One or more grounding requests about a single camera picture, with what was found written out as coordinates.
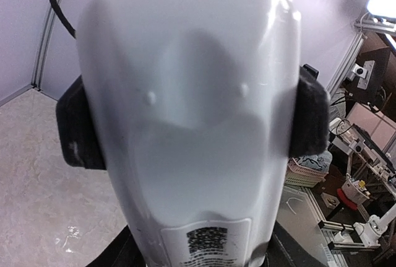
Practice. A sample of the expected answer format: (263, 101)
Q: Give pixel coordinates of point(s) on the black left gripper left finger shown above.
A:
(79, 143)

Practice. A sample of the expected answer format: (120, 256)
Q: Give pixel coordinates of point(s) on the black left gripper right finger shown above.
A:
(310, 130)

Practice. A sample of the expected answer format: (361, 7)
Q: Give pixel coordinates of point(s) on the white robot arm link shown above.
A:
(193, 104)

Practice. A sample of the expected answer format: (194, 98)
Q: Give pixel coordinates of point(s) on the pink plastic basket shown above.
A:
(308, 171)

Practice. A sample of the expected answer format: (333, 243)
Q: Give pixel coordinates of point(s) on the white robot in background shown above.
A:
(368, 233)

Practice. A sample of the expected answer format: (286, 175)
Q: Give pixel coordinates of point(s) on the white LED light bar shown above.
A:
(382, 8)

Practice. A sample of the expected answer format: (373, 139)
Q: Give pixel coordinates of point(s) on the aluminium corner frame post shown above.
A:
(27, 28)

